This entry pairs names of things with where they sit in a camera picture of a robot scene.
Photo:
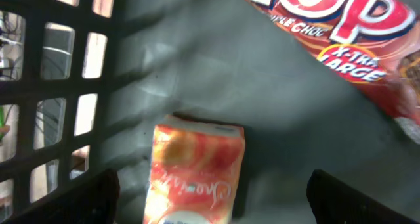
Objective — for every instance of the red chocolate wafer bar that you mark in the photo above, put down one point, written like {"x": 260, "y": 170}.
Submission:
{"x": 373, "y": 44}

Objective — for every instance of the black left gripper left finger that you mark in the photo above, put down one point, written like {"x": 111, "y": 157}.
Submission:
{"x": 90, "y": 201}

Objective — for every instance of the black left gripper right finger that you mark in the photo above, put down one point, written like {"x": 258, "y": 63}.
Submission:
{"x": 333, "y": 201}

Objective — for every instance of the grey plastic basket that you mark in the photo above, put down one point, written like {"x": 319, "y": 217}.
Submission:
{"x": 92, "y": 88}

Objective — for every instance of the orange small carton box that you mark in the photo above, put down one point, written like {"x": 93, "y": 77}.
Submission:
{"x": 195, "y": 171}

